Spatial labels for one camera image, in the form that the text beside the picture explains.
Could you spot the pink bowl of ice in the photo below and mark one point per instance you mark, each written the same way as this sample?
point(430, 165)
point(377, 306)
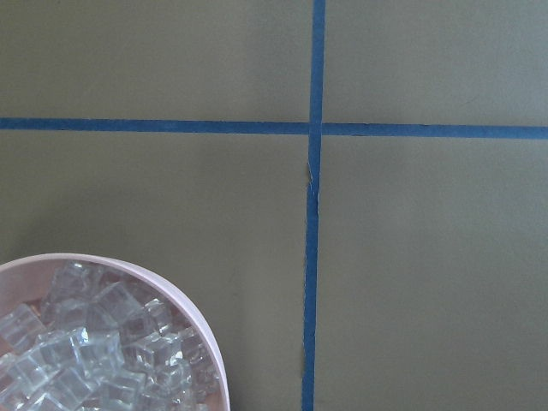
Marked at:
point(81, 332)

